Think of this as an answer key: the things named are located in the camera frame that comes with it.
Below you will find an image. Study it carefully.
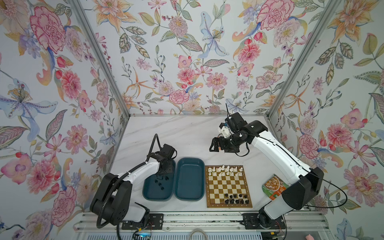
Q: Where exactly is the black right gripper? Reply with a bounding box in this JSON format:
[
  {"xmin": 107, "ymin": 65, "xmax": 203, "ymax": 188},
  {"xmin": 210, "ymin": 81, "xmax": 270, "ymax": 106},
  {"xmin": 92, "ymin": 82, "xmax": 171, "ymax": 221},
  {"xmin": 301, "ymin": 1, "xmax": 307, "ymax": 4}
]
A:
[{"xmin": 208, "ymin": 134, "xmax": 241, "ymax": 153}]

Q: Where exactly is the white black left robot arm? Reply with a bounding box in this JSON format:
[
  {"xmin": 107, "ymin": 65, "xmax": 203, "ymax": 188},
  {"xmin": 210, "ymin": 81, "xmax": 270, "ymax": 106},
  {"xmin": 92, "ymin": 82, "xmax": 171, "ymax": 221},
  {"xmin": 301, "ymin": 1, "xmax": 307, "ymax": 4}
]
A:
[{"xmin": 90, "ymin": 144, "xmax": 178, "ymax": 229}]

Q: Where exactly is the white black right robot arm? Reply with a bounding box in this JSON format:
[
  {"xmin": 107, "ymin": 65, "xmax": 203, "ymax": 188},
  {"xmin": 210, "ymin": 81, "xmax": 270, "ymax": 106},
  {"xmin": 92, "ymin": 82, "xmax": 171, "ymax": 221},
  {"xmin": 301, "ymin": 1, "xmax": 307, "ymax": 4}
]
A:
[{"xmin": 210, "ymin": 115, "xmax": 324, "ymax": 229}]

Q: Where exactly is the wooden chess board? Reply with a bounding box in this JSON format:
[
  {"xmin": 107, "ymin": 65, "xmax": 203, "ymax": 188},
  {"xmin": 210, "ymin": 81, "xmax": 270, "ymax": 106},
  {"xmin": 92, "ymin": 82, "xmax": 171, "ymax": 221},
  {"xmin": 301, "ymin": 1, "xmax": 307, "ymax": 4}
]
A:
[{"xmin": 205, "ymin": 165, "xmax": 253, "ymax": 209}]

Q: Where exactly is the right teal plastic tray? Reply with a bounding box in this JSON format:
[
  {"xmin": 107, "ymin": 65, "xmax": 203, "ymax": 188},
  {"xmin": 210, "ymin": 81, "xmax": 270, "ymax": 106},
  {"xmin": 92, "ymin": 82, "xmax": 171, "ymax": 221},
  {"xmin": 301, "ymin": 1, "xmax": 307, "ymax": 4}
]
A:
[{"xmin": 174, "ymin": 158, "xmax": 205, "ymax": 201}]

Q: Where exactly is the teal plastic tray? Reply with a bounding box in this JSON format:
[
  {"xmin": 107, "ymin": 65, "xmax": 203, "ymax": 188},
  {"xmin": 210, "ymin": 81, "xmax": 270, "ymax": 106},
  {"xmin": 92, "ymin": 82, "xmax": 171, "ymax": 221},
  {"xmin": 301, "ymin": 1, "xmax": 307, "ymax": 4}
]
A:
[
  {"xmin": 174, "ymin": 158, "xmax": 205, "ymax": 201},
  {"xmin": 142, "ymin": 160, "xmax": 176, "ymax": 202}
]

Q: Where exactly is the left teal plastic tray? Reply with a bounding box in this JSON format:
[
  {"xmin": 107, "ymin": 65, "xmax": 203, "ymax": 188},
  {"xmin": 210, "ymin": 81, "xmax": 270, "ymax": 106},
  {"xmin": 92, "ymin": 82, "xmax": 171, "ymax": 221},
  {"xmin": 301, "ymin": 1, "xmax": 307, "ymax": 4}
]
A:
[{"xmin": 142, "ymin": 160, "xmax": 176, "ymax": 202}]

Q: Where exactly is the green snack packet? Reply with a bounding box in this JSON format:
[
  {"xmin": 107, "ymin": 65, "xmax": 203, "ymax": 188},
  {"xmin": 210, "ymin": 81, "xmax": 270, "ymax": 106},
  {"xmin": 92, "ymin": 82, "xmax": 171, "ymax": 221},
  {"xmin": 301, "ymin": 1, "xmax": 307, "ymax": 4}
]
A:
[{"xmin": 262, "ymin": 174, "xmax": 289, "ymax": 200}]

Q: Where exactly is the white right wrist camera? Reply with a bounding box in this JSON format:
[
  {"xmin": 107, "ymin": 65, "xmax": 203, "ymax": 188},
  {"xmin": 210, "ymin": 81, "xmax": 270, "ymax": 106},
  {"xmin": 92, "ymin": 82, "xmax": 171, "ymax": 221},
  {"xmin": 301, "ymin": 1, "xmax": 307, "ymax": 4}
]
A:
[{"xmin": 218, "ymin": 123, "xmax": 232, "ymax": 139}]

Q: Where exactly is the aluminium mounting rail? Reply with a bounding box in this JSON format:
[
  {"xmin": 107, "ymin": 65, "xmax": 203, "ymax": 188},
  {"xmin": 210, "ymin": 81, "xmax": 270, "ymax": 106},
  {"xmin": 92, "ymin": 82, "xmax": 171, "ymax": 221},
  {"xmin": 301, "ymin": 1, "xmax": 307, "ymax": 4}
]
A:
[{"xmin": 74, "ymin": 211, "xmax": 330, "ymax": 233}]

